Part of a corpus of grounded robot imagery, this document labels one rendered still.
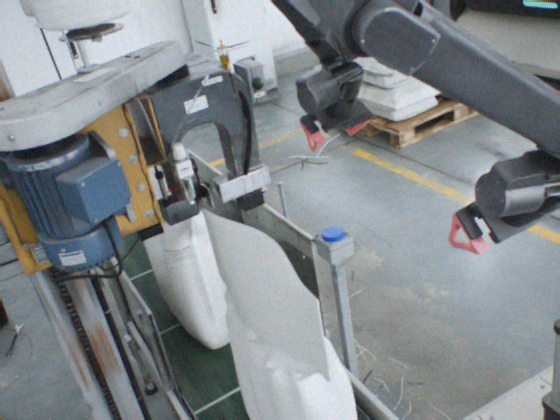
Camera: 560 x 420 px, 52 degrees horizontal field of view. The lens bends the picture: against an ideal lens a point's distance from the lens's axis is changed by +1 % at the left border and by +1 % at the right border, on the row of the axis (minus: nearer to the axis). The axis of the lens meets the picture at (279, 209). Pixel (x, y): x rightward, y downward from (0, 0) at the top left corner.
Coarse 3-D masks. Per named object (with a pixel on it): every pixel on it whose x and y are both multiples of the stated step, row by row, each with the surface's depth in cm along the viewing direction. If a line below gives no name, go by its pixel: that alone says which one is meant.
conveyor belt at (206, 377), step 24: (144, 264) 248; (144, 288) 232; (168, 312) 216; (168, 336) 203; (192, 360) 191; (216, 360) 189; (192, 384) 181; (216, 384) 179; (192, 408) 173; (216, 408) 171; (240, 408) 170
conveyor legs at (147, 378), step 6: (132, 342) 219; (132, 348) 221; (138, 354) 223; (138, 360) 224; (138, 366) 226; (144, 366) 226; (144, 372) 227; (144, 378) 228; (150, 378) 230; (150, 384) 233; (144, 390) 234; (150, 390) 233; (156, 390) 233
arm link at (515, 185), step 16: (512, 160) 70; (528, 160) 70; (544, 160) 70; (480, 176) 72; (496, 176) 69; (512, 176) 67; (528, 176) 68; (544, 176) 68; (480, 192) 72; (496, 192) 69; (512, 192) 68; (528, 192) 69; (544, 192) 70; (480, 208) 73; (496, 208) 70; (512, 208) 69; (528, 208) 70
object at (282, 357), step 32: (224, 224) 134; (224, 256) 123; (256, 256) 131; (256, 288) 115; (288, 288) 107; (256, 320) 121; (288, 320) 112; (320, 320) 103; (256, 352) 128; (288, 352) 118; (320, 352) 109; (256, 384) 132; (288, 384) 120; (320, 384) 119; (256, 416) 146; (288, 416) 123; (320, 416) 120; (352, 416) 126
